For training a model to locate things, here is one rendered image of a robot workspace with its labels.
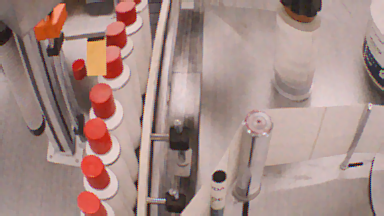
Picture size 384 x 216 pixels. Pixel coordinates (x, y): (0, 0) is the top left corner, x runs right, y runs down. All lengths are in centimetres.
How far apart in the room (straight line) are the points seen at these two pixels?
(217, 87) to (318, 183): 27
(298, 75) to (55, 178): 48
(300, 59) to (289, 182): 20
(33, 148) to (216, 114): 38
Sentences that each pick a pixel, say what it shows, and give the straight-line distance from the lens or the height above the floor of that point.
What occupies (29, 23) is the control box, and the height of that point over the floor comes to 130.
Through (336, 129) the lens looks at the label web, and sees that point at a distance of 67.
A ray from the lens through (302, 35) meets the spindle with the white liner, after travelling 71.
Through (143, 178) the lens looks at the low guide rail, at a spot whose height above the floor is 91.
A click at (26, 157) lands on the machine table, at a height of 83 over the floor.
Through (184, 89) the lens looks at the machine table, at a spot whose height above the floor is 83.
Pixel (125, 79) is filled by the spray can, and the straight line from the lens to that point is 65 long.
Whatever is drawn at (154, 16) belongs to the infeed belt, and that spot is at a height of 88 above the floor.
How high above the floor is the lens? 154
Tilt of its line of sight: 54 degrees down
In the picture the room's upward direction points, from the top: 4 degrees counter-clockwise
